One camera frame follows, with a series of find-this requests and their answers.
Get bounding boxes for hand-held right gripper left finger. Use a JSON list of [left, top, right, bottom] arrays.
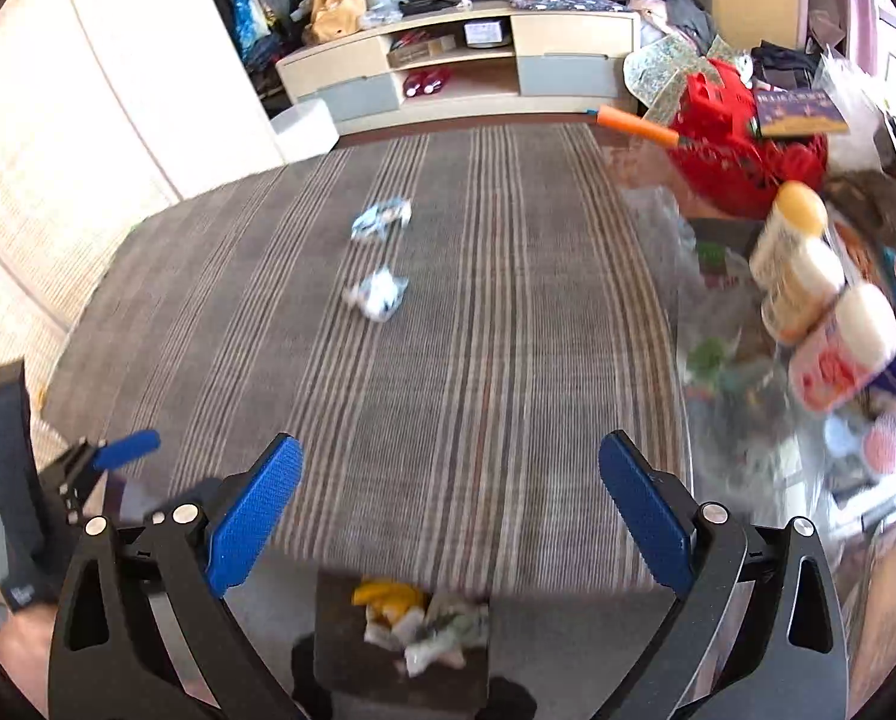
[[49, 433, 321, 720]]

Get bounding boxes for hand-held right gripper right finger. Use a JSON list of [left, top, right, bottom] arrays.
[[598, 431, 850, 720]]

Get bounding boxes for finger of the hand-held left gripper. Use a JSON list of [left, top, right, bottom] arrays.
[[106, 474, 227, 530], [91, 431, 162, 473]]

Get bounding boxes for yellow bag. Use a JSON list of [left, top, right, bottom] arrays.
[[352, 577, 428, 623]]

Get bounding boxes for white tissue pack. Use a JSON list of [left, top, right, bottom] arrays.
[[365, 607, 411, 646]]

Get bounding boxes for dark trash bin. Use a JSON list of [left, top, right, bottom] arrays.
[[292, 570, 539, 720]]

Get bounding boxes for green white wrapper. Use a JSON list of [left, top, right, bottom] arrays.
[[425, 592, 492, 650]]

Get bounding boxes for white dotted wrapper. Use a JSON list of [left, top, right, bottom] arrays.
[[403, 637, 464, 676]]

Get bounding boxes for blue white wrapper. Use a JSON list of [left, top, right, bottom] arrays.
[[343, 268, 410, 323], [350, 197, 413, 241]]

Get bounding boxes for person's left forearm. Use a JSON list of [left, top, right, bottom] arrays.
[[0, 604, 59, 713]]

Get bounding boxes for clear plastic bag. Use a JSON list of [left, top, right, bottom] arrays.
[[620, 187, 794, 481]]

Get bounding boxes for plaid grey blanket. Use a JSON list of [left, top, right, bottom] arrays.
[[43, 124, 693, 593]]

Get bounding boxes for white bottle pink label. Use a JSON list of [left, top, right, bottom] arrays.
[[787, 283, 896, 413]]

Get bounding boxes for white bottle yellow label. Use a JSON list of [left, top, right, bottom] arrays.
[[761, 238, 846, 346]]

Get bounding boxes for yellow capped white bottle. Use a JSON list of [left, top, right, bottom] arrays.
[[749, 181, 829, 286]]

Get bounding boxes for white storage box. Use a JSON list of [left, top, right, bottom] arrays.
[[271, 99, 341, 164]]

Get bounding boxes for red plastic basket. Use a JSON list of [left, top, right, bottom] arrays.
[[669, 60, 828, 218]]

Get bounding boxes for brown furry item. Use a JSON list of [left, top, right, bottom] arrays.
[[823, 169, 896, 256]]

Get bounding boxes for dark blue book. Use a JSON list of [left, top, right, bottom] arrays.
[[751, 88, 848, 137]]

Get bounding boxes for beige grey tv cabinet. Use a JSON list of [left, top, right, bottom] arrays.
[[275, 9, 642, 137]]

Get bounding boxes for floral cloth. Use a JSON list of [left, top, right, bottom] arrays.
[[622, 34, 756, 125]]

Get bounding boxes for blue bag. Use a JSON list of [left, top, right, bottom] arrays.
[[230, 0, 272, 53]]

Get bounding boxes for red slippers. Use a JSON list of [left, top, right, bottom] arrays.
[[403, 67, 453, 96]]

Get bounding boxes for dark clothes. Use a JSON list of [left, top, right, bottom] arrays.
[[751, 41, 824, 87]]

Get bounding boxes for yellow plush toy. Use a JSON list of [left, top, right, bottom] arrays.
[[301, 0, 368, 46]]

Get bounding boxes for cardboard box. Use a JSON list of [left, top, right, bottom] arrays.
[[388, 37, 456, 68]]

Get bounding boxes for small screen device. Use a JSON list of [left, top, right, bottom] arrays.
[[463, 19, 510, 47]]

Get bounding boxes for pile of clothes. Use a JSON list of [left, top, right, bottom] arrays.
[[631, 0, 719, 46]]

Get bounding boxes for dark patterned cloth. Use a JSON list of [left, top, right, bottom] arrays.
[[508, 0, 633, 14]]

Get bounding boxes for orange handled tool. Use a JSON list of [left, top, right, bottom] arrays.
[[586, 106, 681, 147]]

